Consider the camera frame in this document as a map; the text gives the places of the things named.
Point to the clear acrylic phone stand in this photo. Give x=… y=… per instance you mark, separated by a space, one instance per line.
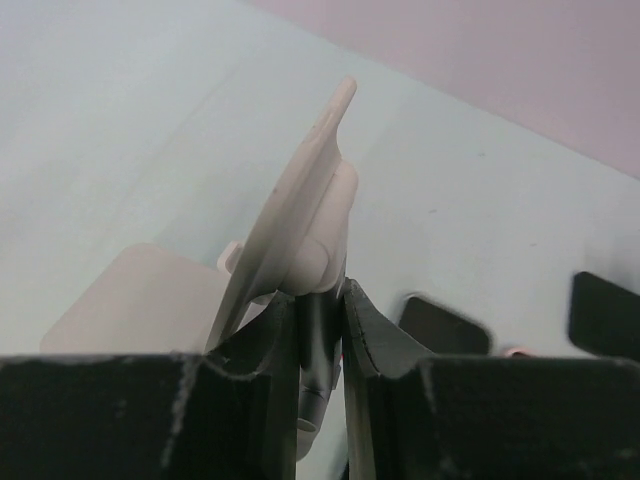
x=150 y=300

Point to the pink phone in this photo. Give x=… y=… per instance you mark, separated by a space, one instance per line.
x=517 y=351

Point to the black phone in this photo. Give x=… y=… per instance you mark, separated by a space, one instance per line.
x=442 y=330

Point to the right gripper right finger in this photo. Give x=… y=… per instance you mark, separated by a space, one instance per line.
x=413 y=414

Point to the black block phone stand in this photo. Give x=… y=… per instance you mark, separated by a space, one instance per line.
x=603 y=317

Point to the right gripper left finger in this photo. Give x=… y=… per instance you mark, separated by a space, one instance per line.
x=228 y=414

